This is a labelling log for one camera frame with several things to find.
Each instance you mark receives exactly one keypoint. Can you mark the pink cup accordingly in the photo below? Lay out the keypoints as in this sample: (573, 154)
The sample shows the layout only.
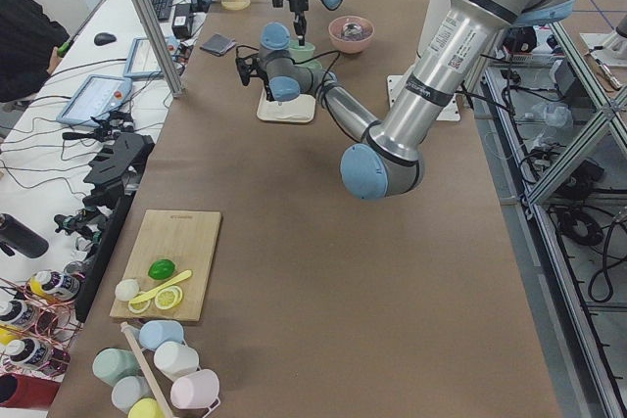
(196, 390)

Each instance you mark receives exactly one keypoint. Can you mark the grey cup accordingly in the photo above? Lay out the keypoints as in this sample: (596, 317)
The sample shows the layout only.
(128, 390)

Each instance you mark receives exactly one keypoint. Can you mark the pink bowl with ice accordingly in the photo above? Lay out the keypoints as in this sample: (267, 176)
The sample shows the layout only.
(350, 34)

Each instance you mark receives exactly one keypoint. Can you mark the yellow cup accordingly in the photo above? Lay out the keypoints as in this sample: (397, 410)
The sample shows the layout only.
(145, 408)

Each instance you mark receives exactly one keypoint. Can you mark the cream tray with bear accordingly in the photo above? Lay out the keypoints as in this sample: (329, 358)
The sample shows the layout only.
(299, 110)

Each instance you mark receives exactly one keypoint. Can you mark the blue cup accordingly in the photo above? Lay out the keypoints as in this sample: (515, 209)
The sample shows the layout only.
(156, 332)

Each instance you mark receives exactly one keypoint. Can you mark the green cup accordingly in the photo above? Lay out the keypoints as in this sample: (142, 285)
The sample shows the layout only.
(113, 364)

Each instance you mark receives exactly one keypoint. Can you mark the black computer mouse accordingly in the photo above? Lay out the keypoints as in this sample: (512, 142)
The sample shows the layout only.
(104, 38)

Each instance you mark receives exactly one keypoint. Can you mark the copper wire bottle rack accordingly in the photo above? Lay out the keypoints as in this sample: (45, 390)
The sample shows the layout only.
(38, 324)

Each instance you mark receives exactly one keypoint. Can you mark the green bowl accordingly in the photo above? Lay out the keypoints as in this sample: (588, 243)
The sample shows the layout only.
(301, 53)

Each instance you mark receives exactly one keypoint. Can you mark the grey folded cloth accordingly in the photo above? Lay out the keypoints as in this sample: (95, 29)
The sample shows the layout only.
(218, 45)

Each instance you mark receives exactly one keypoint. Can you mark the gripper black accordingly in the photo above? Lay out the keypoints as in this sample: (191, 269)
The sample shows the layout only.
(297, 4)
(268, 85)

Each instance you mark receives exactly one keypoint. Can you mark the blue teach pendant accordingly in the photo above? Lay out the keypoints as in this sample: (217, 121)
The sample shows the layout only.
(141, 62)
(97, 96)

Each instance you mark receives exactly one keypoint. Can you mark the white cup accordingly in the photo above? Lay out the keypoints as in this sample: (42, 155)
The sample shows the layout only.
(176, 360)

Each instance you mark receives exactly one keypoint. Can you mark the black tool holder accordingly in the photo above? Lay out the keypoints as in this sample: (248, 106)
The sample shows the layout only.
(106, 175)

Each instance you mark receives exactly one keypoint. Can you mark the lemon slice near bun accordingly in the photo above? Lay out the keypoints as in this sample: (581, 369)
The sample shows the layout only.
(138, 307)

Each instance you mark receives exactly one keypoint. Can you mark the aluminium frame post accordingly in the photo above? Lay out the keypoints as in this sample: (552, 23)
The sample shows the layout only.
(152, 29)

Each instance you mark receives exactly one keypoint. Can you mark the lemon slice stack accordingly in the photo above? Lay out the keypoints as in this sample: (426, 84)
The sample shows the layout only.
(168, 298)

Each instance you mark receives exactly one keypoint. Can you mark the blue teach pendant near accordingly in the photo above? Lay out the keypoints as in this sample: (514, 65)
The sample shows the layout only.
(97, 96)

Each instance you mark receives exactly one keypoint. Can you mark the blue teach pendant far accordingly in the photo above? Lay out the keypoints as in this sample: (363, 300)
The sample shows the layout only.
(141, 62)

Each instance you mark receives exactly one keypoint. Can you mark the yellow plastic knife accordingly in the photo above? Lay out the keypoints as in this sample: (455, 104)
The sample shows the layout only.
(182, 276)

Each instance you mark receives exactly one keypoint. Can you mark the green toy lime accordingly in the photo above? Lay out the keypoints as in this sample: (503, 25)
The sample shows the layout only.
(161, 269)

